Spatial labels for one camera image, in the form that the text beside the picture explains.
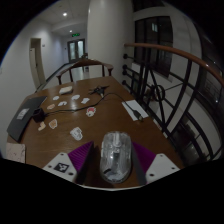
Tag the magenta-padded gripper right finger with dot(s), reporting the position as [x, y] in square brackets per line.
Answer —
[161, 166]

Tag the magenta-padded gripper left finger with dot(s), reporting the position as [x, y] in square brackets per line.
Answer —
[60, 165]

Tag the transparent computer mouse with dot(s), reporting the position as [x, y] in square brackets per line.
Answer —
[115, 156]

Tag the white face sticker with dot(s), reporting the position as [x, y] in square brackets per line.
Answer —
[76, 133]

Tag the orange and white sticker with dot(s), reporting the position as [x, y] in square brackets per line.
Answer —
[53, 124]

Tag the cream figure sticker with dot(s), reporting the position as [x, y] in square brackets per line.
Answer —
[41, 126]

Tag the small black box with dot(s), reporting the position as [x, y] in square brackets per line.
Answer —
[38, 115]

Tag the small tan sticker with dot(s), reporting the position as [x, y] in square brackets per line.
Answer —
[51, 106]

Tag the black closed laptop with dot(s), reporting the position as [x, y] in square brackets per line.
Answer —
[23, 116]

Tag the small white sticker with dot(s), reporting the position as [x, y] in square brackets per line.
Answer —
[62, 103]
[75, 97]
[55, 98]
[85, 100]

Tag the red and white sticker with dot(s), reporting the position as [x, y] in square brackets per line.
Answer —
[91, 111]

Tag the white paper sheet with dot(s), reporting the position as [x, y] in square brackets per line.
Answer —
[133, 107]

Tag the small white box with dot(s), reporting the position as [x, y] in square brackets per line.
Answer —
[65, 90]

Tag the white side door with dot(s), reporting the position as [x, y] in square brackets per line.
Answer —
[36, 63]

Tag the wooden armchair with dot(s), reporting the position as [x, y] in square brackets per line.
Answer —
[85, 63]

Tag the black railing with wooden handrail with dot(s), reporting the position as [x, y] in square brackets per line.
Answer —
[173, 51]

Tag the glass double door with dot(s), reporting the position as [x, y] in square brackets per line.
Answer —
[76, 50]

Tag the dark window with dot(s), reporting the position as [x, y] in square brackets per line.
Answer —
[153, 40]

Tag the green exit sign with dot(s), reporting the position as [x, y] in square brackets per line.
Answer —
[75, 34]

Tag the round ceiling light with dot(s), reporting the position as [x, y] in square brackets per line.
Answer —
[65, 14]

